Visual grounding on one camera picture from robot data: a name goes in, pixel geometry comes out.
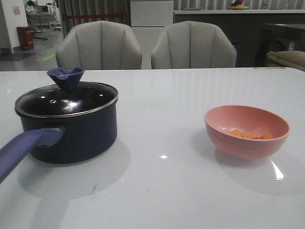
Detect fruit plate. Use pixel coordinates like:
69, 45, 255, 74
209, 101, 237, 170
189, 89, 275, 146
230, 0, 249, 10

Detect grey upholstered chair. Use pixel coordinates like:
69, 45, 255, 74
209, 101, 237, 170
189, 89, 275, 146
151, 21, 237, 69
56, 21, 142, 70

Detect dark counter white top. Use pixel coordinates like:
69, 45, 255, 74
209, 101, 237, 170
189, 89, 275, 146
173, 10, 305, 67

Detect dark floor mat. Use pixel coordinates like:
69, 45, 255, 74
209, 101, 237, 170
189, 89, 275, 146
0, 53, 35, 62

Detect beige cushion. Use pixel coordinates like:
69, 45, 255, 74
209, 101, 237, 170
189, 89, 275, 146
266, 51, 305, 72

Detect red barrier belt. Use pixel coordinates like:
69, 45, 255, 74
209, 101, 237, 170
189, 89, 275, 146
66, 13, 124, 20

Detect orange ham slice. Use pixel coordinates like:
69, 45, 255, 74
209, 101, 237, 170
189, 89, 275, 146
242, 132, 257, 139
255, 132, 273, 140
230, 129, 243, 138

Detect glass lid blue knob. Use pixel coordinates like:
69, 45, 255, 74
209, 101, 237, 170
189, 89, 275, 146
15, 67, 118, 118

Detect white cabinet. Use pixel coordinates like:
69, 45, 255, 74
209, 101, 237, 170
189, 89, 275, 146
130, 0, 173, 69

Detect dark blue saucepan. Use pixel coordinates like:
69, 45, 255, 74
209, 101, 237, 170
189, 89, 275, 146
0, 82, 119, 183

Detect left grey upholstered chair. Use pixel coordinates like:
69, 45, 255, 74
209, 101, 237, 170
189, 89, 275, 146
56, 21, 142, 70

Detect grey curtain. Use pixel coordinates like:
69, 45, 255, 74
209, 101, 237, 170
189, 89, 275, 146
58, 0, 131, 37

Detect right grey upholstered chair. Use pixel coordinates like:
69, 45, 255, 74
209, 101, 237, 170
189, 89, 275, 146
151, 21, 237, 69

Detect pink bowl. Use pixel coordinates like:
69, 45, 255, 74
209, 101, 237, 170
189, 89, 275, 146
204, 105, 290, 160

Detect red bin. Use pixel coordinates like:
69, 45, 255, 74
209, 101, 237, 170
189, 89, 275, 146
16, 26, 34, 51

